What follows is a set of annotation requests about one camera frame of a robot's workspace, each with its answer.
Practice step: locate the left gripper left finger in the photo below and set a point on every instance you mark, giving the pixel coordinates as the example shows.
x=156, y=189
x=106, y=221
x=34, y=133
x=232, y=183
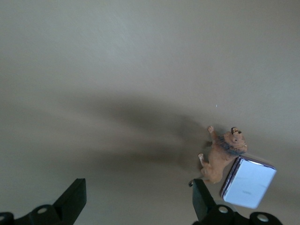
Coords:
x=70, y=199

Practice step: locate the brown table cover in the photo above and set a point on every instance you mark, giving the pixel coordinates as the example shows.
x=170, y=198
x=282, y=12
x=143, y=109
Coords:
x=117, y=58

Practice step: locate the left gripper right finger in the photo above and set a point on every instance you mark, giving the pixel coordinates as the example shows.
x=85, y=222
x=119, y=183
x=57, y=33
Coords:
x=201, y=201

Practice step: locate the lavender sticky note pad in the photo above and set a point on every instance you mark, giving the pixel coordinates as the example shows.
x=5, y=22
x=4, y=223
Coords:
x=248, y=185

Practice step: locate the brown lion statue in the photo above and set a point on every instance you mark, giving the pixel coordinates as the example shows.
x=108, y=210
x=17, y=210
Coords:
x=220, y=154

